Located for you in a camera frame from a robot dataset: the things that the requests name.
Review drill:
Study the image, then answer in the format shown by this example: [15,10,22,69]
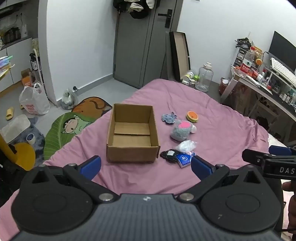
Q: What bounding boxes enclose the hanging clothes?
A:
[112,0,160,19]

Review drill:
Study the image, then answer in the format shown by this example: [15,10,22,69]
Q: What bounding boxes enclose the blue tissue packet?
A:
[177,152,197,168]

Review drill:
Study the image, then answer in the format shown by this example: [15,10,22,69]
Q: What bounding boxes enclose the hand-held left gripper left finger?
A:
[20,155,121,204]

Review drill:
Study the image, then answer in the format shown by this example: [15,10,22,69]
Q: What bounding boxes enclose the burger plush toy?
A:
[186,111,199,123]

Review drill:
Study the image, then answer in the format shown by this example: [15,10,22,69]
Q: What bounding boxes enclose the blue grey floor rug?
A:
[22,116,46,164]

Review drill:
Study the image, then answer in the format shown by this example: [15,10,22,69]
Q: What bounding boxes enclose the green leaf cartoon rug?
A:
[43,112,98,161]

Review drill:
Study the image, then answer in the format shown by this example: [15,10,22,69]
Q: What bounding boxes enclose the blue denim fish patch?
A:
[161,112,177,126]

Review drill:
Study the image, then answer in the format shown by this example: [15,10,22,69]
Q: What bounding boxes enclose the orange cartoon rug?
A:
[72,97,113,121]

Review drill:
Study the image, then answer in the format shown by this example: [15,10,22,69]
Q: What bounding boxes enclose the grey and pink plush toy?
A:
[170,120,193,141]

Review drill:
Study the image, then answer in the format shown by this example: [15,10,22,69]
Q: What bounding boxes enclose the clear plastic jug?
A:
[195,62,214,92]

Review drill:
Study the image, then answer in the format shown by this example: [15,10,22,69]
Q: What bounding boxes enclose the yellow stool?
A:
[9,142,36,171]

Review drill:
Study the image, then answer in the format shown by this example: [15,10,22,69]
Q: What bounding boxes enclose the white plastic bag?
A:
[19,82,51,115]

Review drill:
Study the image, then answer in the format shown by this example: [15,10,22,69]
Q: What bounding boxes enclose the small drawer organizer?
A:
[234,45,249,68]

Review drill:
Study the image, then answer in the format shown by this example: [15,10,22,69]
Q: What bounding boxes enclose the red jar with white lid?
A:
[219,77,229,95]

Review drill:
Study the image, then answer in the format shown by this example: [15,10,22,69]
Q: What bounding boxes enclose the person's right hand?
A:
[282,181,296,233]

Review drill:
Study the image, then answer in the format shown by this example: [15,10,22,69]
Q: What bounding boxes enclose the red label water bottle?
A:
[239,47,254,75]

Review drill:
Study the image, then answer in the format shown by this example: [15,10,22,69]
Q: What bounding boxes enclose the leaning cardboard tray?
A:
[169,31,191,82]

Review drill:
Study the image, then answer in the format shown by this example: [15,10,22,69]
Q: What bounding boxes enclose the black monitor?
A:
[268,31,296,73]

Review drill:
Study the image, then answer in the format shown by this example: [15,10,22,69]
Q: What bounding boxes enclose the clear bag of white filling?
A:
[175,140,199,154]

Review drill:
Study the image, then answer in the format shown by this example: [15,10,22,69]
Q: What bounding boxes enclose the black pixel plush figure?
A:
[159,149,179,161]

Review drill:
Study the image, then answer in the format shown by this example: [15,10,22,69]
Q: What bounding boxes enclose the white desk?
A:
[220,66,296,145]

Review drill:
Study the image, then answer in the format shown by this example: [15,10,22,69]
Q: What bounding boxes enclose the black spray bottle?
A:
[29,53,39,71]

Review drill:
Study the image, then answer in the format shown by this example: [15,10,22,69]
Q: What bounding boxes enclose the grey door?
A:
[113,0,184,90]

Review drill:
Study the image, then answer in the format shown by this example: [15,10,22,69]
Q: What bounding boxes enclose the white cabinet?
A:
[0,37,33,93]

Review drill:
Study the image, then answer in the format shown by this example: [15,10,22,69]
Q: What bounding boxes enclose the black door handle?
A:
[158,9,173,29]

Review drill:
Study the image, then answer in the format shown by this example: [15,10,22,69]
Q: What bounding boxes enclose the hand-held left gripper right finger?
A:
[177,155,278,203]

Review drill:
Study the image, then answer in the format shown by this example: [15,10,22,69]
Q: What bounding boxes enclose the small orange cardboard box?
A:
[21,68,33,87]

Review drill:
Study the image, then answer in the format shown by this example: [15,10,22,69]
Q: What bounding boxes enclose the stack of books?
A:
[0,55,15,80]

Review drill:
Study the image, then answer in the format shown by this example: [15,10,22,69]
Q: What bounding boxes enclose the white floor cushion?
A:
[1,114,31,144]

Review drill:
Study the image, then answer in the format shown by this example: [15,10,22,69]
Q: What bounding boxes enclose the grey plastic bag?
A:
[60,88,79,110]

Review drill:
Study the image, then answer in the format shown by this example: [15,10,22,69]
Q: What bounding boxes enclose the white keyboard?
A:
[270,57,296,85]

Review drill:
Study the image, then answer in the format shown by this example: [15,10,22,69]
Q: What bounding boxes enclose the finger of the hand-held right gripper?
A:
[269,145,293,156]
[242,149,267,165]

